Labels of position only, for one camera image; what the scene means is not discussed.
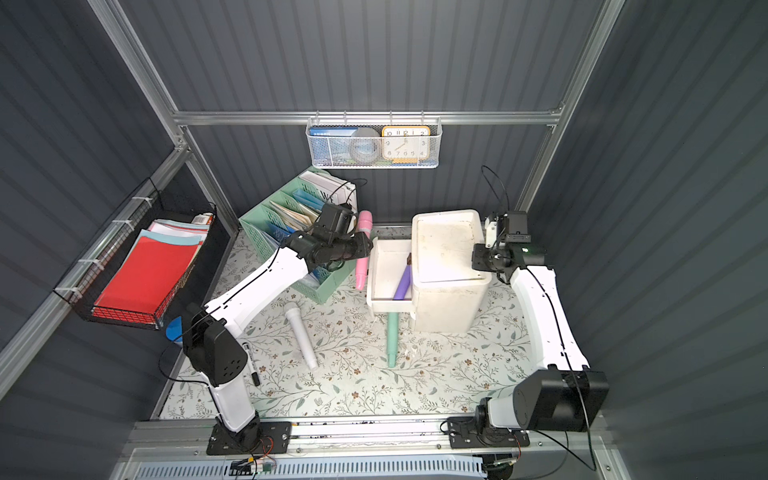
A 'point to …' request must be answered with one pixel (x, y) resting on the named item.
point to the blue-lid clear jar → (174, 330)
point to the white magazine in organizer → (335, 190)
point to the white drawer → (387, 260)
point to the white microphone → (298, 322)
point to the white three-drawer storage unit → (447, 293)
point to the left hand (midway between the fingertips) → (367, 242)
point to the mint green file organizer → (286, 212)
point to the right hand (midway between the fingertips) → (492, 256)
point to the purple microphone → (405, 280)
